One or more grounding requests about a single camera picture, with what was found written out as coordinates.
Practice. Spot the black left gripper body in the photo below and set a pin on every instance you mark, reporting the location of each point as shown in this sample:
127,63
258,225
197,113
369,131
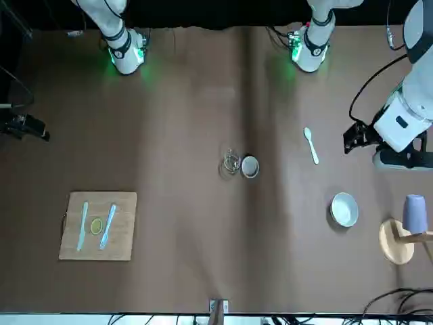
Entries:
375,137

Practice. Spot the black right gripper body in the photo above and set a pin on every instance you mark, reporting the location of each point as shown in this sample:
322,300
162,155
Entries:
11,124

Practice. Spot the green plastic spoon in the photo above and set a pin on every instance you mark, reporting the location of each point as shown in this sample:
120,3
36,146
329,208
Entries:
313,147

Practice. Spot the transparent spice bottle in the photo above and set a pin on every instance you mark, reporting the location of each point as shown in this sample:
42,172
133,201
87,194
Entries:
230,165

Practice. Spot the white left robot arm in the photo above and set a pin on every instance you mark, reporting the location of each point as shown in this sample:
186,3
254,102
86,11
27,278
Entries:
417,91

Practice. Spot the round bottle lid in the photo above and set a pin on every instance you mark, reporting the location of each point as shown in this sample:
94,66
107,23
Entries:
250,166

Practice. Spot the white bowl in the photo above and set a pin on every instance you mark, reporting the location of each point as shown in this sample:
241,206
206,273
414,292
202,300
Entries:
344,209

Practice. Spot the purple cup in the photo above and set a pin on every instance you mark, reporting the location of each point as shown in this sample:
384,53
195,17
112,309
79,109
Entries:
416,215

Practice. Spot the green plastic knife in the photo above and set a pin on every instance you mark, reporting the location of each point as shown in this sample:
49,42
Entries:
82,227

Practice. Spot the lemon slice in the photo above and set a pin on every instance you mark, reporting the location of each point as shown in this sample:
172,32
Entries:
96,226

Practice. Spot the wooden mug tree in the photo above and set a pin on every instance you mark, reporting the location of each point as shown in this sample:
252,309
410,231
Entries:
394,243

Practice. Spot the blue plastic fork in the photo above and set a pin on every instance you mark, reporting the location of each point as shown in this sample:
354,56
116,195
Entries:
107,227

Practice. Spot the wooden cutting board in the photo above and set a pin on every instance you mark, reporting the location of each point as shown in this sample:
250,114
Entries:
118,243

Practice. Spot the small grey table tag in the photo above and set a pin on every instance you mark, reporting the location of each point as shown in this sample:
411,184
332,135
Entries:
219,306

